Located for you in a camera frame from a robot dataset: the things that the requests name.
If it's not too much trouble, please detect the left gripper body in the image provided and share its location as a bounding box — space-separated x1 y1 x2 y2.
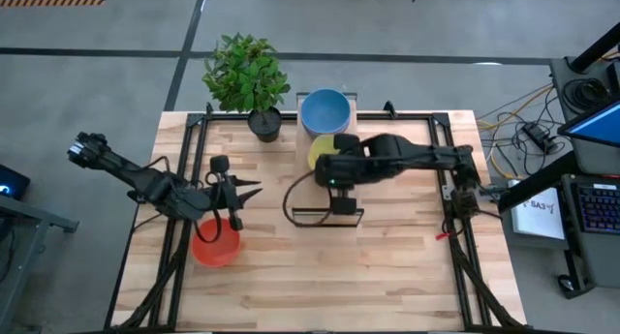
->
193 154 245 232

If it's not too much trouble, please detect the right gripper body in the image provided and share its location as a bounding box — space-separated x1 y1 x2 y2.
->
314 132 366 190

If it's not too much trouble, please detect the yellow plastic bowl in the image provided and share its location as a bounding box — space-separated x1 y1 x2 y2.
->
307 134 341 171

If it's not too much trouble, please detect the blue plastic bowl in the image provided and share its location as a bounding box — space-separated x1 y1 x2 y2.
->
299 87 353 137

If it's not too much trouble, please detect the black-framed wooden shelf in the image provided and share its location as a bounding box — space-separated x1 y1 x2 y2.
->
290 91 366 228

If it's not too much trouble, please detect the orange plastic bowl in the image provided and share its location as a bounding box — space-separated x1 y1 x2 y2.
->
190 217 242 269

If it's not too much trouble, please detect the black plant pot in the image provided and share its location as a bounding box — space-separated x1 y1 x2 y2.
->
246 106 284 144

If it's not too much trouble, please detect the green leafy plant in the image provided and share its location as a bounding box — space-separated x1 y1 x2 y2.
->
201 32 293 115

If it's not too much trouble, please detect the grey metal stand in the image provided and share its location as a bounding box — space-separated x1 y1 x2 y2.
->
0 193 80 328

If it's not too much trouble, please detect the black power adapter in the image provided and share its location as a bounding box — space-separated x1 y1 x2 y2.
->
521 121 559 155

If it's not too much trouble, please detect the white labelled box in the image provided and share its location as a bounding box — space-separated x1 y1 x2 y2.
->
510 197 567 242

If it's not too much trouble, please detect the black device with blue light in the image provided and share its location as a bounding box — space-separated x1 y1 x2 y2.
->
0 163 32 202

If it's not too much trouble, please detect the laptop with blue screen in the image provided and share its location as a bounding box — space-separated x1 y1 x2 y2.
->
556 98 620 149

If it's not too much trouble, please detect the backlit black keyboard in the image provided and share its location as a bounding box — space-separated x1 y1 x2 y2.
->
573 180 620 237

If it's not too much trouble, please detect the grey equipment cart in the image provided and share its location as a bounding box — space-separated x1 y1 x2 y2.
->
548 55 620 299

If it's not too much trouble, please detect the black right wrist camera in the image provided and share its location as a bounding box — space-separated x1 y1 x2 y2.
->
330 188 358 216

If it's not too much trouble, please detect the right gripper camera cable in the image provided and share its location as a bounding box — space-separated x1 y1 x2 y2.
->
281 169 336 228

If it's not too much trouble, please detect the gripper camera cable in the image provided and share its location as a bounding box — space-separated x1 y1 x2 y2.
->
192 211 239 245
281 169 336 228

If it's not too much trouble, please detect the left gripper camera cable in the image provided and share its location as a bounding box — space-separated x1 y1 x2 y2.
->
192 211 239 245

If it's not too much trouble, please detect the black aluminium table frame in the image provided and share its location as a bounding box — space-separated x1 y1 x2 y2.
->
104 100 530 333

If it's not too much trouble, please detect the yellow cable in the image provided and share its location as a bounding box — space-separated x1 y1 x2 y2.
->
476 83 554 181

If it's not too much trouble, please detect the coiled black cable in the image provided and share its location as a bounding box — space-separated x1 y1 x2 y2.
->
563 76 612 113

